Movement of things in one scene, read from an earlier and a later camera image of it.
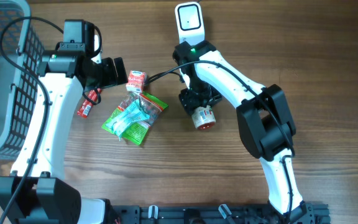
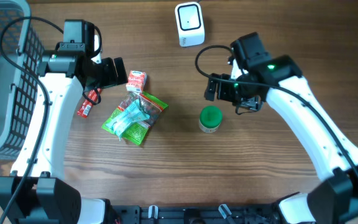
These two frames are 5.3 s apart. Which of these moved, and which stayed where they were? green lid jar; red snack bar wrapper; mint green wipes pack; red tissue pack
Moved: green lid jar
Stayed: red snack bar wrapper; mint green wipes pack; red tissue pack
